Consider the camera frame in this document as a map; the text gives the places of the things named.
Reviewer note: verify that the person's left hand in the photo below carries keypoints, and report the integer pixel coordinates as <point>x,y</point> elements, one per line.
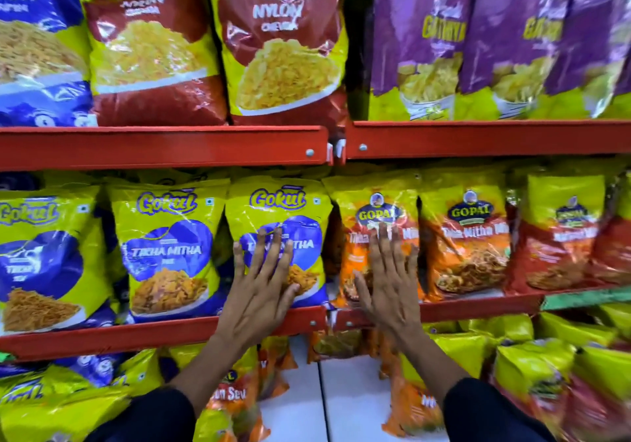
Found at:
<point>254,308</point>

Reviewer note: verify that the person's right hand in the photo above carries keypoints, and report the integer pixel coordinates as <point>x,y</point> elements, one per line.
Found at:
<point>394,303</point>

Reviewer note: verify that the person's left thumb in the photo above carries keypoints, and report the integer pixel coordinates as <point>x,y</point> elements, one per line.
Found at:
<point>292,296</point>

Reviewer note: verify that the person's left middle finger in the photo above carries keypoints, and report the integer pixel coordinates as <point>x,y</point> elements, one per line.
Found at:
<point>273,255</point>

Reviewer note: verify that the person's right little finger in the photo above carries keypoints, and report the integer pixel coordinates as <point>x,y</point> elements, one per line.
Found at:
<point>413,271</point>

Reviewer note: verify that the person's right middle finger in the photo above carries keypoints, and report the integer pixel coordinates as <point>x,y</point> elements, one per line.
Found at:
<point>386,252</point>

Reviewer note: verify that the person's right thumb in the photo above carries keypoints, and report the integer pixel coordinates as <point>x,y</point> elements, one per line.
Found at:
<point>363,291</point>

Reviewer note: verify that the person's left little finger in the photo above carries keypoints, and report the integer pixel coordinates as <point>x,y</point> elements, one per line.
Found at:
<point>239,262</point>

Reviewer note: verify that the yellow orange snack packet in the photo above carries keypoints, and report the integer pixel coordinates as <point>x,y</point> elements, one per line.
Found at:
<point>236,397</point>
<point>419,392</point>
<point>276,363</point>
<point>335,344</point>
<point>379,200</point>
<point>468,244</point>

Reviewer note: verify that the yellow blue snack packet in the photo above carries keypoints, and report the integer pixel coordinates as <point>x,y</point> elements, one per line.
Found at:
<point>276,200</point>
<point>69,402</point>
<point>47,264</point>
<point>170,254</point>

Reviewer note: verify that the person's right forearm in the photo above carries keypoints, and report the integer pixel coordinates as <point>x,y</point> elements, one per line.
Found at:
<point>429,367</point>

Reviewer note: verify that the person's left forearm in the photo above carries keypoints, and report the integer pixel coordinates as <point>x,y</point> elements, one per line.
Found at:
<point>217,367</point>

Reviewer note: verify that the yellow green snack packet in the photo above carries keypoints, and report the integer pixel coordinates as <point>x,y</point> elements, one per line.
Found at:
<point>503,327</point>
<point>574,329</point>

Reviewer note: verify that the white shelf board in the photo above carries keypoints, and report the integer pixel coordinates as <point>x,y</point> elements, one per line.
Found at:
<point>296,414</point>
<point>352,402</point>

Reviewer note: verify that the yellow red snack packet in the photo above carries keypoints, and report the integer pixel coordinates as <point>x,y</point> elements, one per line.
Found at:
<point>599,397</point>
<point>616,249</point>
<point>535,377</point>
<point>557,239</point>

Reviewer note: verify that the person's dark right sleeve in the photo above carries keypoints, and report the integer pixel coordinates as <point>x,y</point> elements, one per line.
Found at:
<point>488,414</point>

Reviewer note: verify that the person's dark sleeve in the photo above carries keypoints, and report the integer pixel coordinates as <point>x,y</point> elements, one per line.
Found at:
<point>148,419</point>
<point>488,414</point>

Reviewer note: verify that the green shelf label strip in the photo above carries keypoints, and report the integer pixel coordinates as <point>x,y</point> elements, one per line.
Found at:
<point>586,299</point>

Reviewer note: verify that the person's dark left sleeve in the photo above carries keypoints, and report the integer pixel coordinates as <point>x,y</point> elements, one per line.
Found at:
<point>148,419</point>

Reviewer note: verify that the large purple snack packet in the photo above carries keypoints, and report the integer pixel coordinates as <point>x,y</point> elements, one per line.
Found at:
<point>507,42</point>
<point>591,42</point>
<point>419,42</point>

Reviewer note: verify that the large red snack packet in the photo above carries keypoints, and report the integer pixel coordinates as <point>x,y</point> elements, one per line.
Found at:
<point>286,42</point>
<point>150,47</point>

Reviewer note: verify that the large blue snack packet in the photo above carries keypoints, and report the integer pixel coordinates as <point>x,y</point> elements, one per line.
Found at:
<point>37,47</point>

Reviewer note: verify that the red metal shelf rail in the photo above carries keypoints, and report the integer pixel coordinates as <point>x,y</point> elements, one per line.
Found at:
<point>473,308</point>
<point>157,147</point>
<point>123,335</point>
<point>493,138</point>

